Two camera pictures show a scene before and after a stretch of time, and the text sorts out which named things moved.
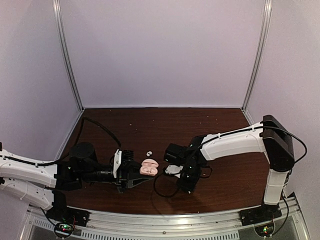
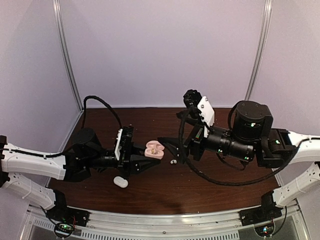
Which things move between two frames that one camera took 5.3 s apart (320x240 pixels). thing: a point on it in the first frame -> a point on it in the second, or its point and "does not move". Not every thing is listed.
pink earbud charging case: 149,167 -> 155,149
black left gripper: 130,181 -> 138,169
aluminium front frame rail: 104,224 does not move
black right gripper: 189,186 -> 195,142
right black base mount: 266,212 does not move
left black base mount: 60,212 does not move
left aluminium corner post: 63,46 does not move
